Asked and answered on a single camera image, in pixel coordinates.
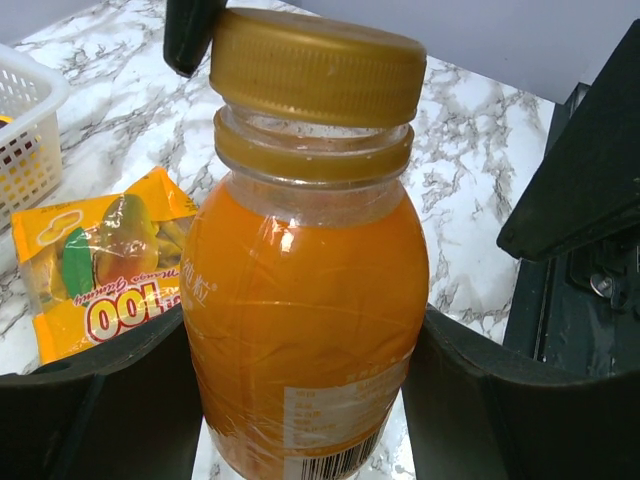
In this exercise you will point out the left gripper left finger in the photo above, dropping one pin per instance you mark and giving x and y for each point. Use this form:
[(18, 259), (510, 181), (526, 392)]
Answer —
[(128, 408)]

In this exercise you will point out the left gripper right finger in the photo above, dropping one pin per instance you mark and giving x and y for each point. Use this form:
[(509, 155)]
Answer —
[(476, 410)]

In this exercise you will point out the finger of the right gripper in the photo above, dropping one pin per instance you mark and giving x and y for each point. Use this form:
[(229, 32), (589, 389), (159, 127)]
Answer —
[(587, 186), (188, 33)]

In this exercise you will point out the brown bottle cap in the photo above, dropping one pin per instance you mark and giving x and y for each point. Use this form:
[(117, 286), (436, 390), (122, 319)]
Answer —
[(315, 69)]

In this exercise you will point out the orange juice bottle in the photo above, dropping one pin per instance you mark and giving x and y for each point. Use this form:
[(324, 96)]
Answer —
[(304, 280)]

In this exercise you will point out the orange mango gummy bag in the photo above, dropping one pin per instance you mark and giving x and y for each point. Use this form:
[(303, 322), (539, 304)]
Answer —
[(97, 268)]

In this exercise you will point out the white plastic basket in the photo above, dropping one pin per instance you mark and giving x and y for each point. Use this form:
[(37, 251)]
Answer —
[(31, 163)]

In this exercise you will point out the black base frame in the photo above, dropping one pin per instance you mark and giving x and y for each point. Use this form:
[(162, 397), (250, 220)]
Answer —
[(579, 311)]

